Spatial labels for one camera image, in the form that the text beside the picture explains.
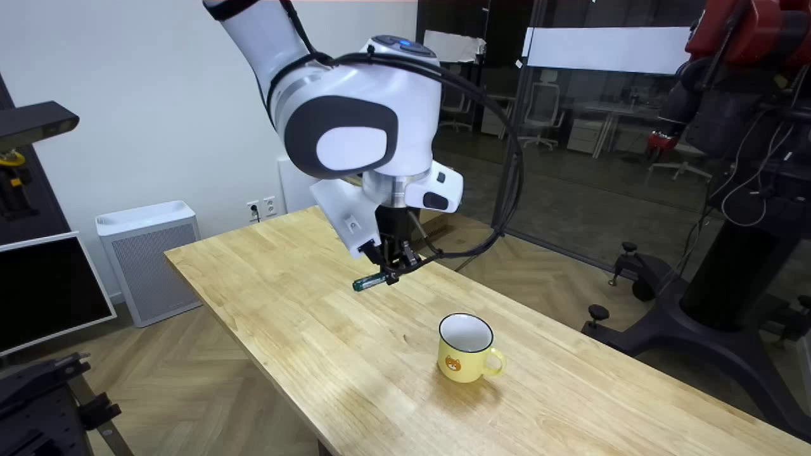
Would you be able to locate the yellow enamel mug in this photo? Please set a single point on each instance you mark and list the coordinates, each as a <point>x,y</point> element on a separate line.
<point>468,347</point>

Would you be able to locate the black tripod head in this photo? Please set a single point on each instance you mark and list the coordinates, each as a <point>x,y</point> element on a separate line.
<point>51,405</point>

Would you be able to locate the white air purifier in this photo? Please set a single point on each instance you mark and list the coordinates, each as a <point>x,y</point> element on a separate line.
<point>149,262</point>

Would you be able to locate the white board panel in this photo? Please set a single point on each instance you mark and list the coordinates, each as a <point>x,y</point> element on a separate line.
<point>609,48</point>

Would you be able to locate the green marker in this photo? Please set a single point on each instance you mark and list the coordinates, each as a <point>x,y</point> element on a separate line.
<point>370,281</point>

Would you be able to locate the black framed monitor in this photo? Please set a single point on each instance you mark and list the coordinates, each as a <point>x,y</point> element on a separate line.
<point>46,293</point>

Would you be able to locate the red machine housing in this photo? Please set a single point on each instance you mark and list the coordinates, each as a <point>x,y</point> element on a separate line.
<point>751,34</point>

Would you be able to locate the black wheeled pillar stand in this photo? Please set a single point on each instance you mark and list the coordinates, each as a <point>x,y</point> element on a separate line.
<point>727,288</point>

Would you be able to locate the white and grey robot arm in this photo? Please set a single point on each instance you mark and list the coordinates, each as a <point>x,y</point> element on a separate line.
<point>357,110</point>

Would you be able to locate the white wall outlet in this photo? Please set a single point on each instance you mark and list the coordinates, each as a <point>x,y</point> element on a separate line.
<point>261,209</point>

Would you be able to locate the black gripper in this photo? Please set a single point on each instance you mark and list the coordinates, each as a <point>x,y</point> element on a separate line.
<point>393,225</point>

